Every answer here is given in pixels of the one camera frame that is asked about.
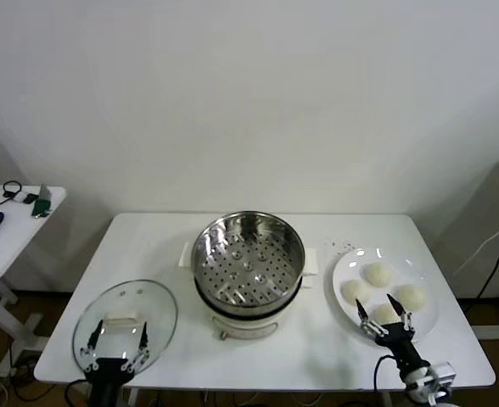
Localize round glass pot lid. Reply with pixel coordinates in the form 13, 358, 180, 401
71, 278, 179, 378

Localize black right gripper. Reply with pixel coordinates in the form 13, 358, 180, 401
354, 293, 431, 375

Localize white steamed baozi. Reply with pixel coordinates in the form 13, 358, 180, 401
341, 279, 372, 305
373, 303, 402, 326
364, 261, 395, 288
395, 283, 427, 311

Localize white wall cable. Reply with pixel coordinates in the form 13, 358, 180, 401
452, 209, 499, 276

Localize white electric cooking pot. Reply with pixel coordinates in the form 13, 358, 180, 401
193, 270, 314, 342

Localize dark crumb specks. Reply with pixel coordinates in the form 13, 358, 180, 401
322, 239, 356, 255

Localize green circuit board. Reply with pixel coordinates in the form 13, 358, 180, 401
31, 183, 54, 220

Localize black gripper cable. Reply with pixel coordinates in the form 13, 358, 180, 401
373, 354, 403, 393
64, 378, 90, 407

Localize large white plate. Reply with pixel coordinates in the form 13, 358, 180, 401
332, 247, 440, 344

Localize white work table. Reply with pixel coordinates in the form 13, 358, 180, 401
33, 211, 496, 407

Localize white furniture base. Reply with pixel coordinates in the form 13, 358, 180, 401
469, 303, 499, 340

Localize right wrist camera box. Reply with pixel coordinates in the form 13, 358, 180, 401
434, 362, 457, 387

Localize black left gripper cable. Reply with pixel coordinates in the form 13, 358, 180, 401
64, 378, 90, 407

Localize stainless steel steamer basket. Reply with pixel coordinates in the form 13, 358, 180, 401
179, 210, 320, 308

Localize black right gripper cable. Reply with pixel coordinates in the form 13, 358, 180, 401
373, 354, 403, 393

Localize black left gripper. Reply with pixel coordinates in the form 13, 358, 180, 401
78, 320, 151, 407

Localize small white side table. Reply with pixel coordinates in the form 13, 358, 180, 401
0, 184, 68, 378

